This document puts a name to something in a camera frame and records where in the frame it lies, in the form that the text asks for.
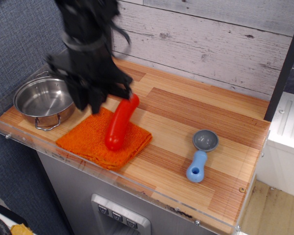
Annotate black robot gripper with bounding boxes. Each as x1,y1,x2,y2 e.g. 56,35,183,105
46,46,133,114

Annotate orange cloth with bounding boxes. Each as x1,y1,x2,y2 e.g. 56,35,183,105
56,108,152,170

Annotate red toy hot dog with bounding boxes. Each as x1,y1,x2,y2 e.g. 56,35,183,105
105,93,140,151

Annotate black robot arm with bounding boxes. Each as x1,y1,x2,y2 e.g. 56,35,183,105
46,0,132,114

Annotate stainless steel pot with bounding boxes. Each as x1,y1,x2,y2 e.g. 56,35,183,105
13,71,75,131

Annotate grey toy fridge cabinet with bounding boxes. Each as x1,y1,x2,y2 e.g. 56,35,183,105
36,151,216,235

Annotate clear acrylic edge guard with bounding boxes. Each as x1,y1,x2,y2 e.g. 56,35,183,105
0,44,271,235

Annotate blue grey ice cream scoop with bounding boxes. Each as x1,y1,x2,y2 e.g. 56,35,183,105
186,130,219,183

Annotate silver dispenser button panel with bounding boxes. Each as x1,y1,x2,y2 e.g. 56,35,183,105
91,194,151,235

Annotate yellow tape piece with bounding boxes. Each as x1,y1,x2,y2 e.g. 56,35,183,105
10,224,35,235

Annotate white ridged cabinet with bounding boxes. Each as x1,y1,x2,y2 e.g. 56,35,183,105
255,92,294,196

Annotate black vertical post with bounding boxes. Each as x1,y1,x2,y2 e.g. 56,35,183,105
264,35,294,121

